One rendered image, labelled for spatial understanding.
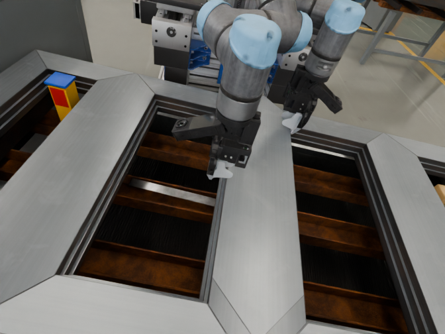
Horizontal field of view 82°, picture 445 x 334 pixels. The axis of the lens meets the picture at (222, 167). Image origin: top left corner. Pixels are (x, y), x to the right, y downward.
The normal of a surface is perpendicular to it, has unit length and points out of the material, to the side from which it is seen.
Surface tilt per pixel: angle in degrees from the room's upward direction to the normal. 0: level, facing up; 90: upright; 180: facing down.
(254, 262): 0
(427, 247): 0
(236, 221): 0
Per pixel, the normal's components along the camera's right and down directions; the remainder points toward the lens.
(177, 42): 0.02, 0.76
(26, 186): 0.18, -0.65
